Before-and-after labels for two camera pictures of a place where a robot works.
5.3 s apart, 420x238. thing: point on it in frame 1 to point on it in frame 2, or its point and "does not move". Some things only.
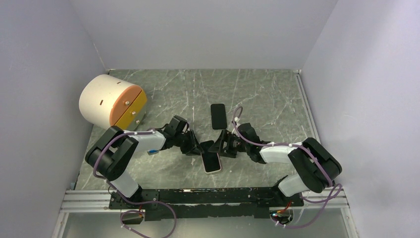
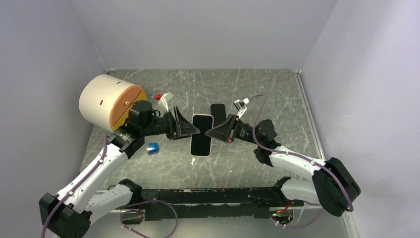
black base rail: x=181 y=204 does not move
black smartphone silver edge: x=211 y=159 to x=200 y=143
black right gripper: x=227 y=136 to x=225 y=131
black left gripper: x=193 y=148 to x=172 y=131
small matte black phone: x=218 y=116 does not move
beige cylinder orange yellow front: x=107 y=100 does not move
